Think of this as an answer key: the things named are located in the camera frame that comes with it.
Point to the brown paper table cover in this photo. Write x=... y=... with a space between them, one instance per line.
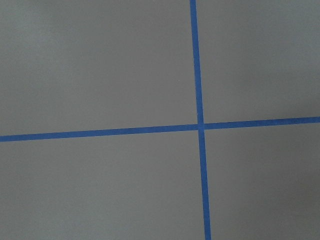
x=159 y=119

